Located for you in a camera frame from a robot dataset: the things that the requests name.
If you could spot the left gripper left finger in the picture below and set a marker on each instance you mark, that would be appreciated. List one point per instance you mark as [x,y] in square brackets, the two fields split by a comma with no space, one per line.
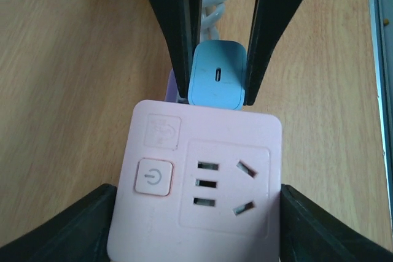
[79,233]

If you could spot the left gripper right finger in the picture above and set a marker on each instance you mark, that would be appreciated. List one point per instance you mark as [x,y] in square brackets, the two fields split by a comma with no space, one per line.
[310,233]

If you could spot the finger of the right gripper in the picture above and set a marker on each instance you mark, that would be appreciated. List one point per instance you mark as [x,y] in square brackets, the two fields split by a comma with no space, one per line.
[269,21]
[180,22]

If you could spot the blue charger plug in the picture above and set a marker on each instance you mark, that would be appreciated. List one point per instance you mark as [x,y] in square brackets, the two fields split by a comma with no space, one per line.
[218,75]

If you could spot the purple power strip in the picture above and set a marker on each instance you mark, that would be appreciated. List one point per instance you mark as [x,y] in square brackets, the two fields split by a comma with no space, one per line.
[172,94]

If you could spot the pink cube socket adapter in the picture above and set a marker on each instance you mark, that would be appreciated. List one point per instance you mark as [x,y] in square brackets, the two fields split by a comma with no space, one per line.
[198,184]

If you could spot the aluminium rail frame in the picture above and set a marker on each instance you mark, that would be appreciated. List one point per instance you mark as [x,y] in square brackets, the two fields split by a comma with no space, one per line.
[381,25]

